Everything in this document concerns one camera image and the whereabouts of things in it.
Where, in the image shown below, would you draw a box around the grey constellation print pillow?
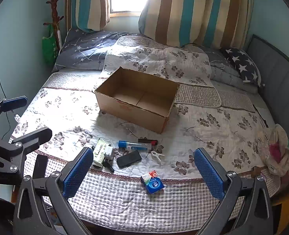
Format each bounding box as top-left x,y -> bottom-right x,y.
53,28 -> 140,72

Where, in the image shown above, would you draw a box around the white plastic clip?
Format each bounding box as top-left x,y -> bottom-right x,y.
150,151 -> 165,164

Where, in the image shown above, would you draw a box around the black smartphone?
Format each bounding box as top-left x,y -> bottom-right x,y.
116,150 -> 142,169

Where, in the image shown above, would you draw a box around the small blue and red box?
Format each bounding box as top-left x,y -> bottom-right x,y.
141,170 -> 165,194

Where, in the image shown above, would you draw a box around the folded floral quilt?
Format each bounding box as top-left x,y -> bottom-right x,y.
102,35 -> 215,88

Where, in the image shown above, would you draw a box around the red and black lighter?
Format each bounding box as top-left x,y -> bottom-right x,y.
138,138 -> 158,145

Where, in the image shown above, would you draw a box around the green and white packet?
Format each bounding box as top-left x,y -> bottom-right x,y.
93,138 -> 111,168

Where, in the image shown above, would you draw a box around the wooden coat rack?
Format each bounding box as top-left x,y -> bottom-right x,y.
43,0 -> 67,52

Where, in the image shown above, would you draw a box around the white plastic bag pink contents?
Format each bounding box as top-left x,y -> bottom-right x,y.
258,124 -> 289,176

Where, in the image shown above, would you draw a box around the green hanging bag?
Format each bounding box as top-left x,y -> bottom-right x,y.
42,26 -> 60,67

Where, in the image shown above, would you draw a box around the clear eye drops pack blue label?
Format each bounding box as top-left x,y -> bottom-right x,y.
118,140 -> 152,150

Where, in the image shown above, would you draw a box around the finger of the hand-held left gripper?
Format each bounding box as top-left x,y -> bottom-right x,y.
0,127 -> 53,185
0,95 -> 28,128

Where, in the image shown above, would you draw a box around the cardboard box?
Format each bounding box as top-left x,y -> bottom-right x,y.
94,67 -> 180,135

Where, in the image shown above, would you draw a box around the grey padded headboard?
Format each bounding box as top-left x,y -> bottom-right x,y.
247,34 -> 289,133

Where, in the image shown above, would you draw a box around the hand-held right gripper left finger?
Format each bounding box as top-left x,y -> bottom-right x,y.
13,147 -> 96,235

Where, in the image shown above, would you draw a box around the white charger plug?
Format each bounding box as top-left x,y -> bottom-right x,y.
104,144 -> 115,163

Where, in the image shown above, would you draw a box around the floral quilted bedspread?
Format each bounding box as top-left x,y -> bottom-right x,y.
10,72 -> 282,228

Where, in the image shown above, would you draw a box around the checkered quilted pad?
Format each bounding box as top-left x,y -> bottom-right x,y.
174,83 -> 222,108

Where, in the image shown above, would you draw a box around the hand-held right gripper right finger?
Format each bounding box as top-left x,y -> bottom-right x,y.
193,147 -> 277,235

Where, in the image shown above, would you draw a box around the wooden bed frame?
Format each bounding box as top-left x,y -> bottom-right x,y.
269,188 -> 289,235

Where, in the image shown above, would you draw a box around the dark star print pillow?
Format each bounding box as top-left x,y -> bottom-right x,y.
220,47 -> 262,87

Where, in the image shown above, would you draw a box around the striped curtain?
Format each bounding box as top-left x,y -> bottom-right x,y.
65,0 -> 111,33
138,0 -> 255,50

